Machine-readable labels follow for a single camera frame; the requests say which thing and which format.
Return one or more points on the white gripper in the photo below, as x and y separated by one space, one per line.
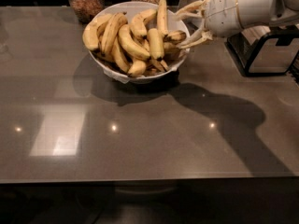
221 12

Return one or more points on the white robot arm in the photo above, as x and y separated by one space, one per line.
271 13

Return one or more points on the brown spotted banana right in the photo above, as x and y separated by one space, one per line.
175 36

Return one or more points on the upright banana at back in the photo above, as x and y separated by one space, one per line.
162 23

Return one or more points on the short central banana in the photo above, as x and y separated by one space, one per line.
156 44

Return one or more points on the top middle banana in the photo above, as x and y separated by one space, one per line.
140 20

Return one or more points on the white bowl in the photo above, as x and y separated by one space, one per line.
173 56

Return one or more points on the central curved banana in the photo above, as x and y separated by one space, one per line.
130 46

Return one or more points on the front bottom banana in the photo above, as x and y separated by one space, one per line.
137 68

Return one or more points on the long curved banana left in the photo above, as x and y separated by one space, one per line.
111 31

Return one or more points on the lower left banana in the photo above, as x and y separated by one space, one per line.
119 57

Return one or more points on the far left banana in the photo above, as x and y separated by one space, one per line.
93 30

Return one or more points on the left glass jar with granola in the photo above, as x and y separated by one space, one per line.
86 10

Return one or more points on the black wire napkin holder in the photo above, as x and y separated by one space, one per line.
263 51

